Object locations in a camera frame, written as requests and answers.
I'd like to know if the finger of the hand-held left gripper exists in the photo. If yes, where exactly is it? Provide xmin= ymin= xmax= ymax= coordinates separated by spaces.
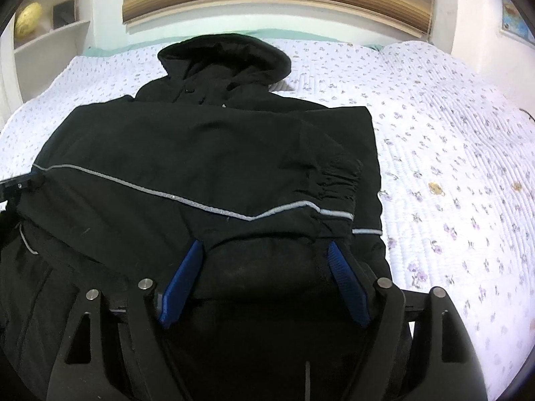
xmin=0 ymin=171 xmax=45 ymax=202

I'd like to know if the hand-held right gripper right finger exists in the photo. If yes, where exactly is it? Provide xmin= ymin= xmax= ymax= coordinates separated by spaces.
xmin=327 ymin=242 xmax=490 ymax=401

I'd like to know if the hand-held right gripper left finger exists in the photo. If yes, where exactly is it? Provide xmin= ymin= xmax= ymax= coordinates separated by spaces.
xmin=45 ymin=240 xmax=205 ymax=401

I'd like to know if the black hooded jacket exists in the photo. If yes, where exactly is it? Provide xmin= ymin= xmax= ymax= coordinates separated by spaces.
xmin=0 ymin=33 xmax=412 ymax=401

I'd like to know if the white bookshelf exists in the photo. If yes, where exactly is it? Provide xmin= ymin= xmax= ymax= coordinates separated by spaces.
xmin=0 ymin=0 xmax=96 ymax=103

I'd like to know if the yellow globe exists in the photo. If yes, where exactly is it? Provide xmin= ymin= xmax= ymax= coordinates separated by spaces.
xmin=14 ymin=2 xmax=43 ymax=39

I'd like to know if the white floral bedspread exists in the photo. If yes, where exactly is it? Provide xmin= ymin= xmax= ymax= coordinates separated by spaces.
xmin=0 ymin=39 xmax=535 ymax=397

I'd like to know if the black box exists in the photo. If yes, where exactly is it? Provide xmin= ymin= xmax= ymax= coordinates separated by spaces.
xmin=52 ymin=0 xmax=76 ymax=31

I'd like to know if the wall map poster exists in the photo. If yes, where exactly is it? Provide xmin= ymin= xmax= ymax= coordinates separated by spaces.
xmin=499 ymin=0 xmax=532 ymax=41

